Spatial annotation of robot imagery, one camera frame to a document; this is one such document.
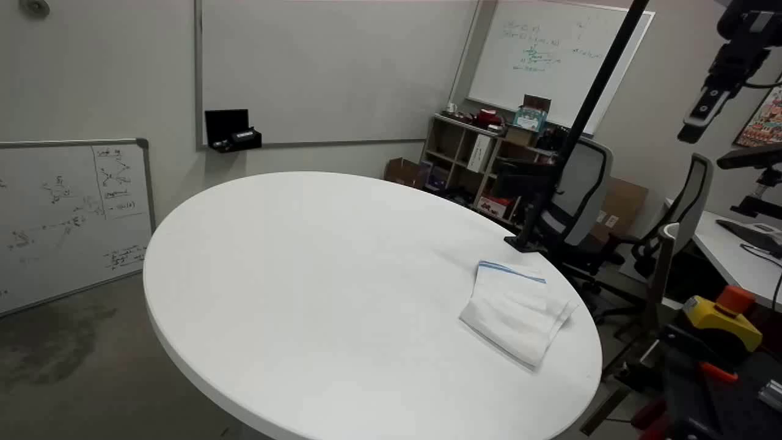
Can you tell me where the round grey wall device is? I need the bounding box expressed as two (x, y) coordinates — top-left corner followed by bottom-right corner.
(17, 0), (55, 23)

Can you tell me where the teal box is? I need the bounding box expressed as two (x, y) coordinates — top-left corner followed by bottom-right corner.
(512, 102), (550, 134)

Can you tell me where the grey metal post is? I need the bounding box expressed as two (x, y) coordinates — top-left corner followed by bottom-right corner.
(649, 221), (683, 333)

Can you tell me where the white tea towel blue stripe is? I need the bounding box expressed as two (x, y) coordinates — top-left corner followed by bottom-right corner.
(457, 256), (577, 372)

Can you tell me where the grey mesh office chair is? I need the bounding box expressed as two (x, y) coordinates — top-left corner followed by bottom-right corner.
(525, 127), (646, 299)

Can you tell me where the orange tool part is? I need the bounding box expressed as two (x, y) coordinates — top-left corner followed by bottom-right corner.
(715, 284), (759, 317)

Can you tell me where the colourful wall poster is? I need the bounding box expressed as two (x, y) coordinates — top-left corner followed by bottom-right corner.
(731, 73), (782, 151)

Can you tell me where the wooden shelf unit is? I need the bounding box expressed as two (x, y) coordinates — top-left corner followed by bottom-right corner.
(421, 111), (566, 232)

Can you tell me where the large brown cardboard box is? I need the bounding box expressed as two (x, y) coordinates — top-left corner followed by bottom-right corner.
(586, 175), (654, 249)

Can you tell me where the black marker holder box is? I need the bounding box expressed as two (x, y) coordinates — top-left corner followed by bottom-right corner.
(203, 105), (267, 157)

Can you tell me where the red black clamp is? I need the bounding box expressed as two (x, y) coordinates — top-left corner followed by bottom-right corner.
(629, 325), (782, 440)

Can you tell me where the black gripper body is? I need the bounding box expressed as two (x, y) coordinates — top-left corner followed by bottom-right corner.
(705, 32), (776, 92)

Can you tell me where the black narrow office chair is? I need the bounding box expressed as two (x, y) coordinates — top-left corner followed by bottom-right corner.
(603, 151), (718, 331)

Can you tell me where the yellow black tool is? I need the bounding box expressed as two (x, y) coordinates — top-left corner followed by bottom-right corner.
(679, 293), (765, 355)

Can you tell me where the whiteboard with green writing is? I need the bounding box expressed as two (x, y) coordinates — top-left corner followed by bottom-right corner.
(467, 0), (657, 140)

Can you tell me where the small brown cardboard box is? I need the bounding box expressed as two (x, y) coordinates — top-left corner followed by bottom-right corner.
(381, 153), (428, 189)

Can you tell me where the whiteboard with black sketches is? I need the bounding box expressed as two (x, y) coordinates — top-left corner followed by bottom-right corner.
(0, 136), (159, 317)

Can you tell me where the white desk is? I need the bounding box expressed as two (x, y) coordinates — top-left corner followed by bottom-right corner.
(690, 208), (782, 310)

